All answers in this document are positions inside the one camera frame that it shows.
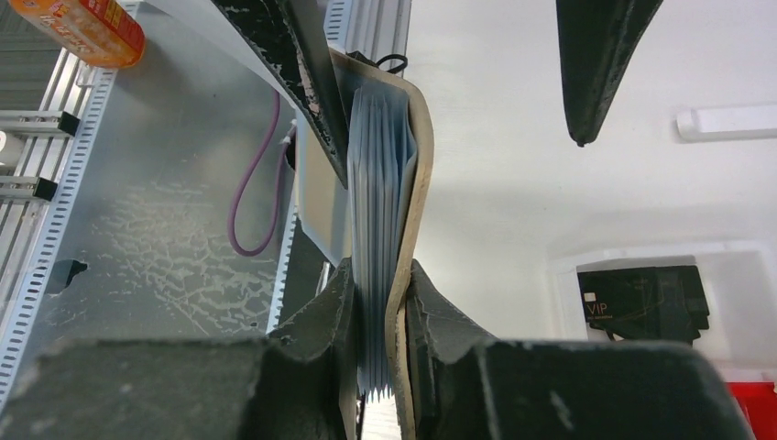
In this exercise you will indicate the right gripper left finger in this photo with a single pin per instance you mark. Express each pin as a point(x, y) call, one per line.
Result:
point(297, 382)

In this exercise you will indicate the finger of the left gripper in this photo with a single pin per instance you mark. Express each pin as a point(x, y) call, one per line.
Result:
point(596, 42)
point(288, 37)

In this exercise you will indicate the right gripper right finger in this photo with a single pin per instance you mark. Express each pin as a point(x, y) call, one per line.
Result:
point(468, 384)

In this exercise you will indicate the beige card holder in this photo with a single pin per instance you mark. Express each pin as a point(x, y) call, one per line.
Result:
point(371, 218)

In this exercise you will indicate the black card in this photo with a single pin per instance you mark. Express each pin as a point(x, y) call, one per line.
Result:
point(647, 303)

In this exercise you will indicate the left white rack foot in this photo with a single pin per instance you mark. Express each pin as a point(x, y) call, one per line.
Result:
point(738, 122)

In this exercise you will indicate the orange capped bottle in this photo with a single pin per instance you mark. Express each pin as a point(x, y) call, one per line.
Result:
point(99, 32)

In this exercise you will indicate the red plastic bin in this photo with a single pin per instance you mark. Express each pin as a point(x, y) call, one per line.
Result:
point(757, 400)

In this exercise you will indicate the white slotted cable duct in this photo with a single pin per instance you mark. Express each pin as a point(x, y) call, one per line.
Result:
point(49, 223)

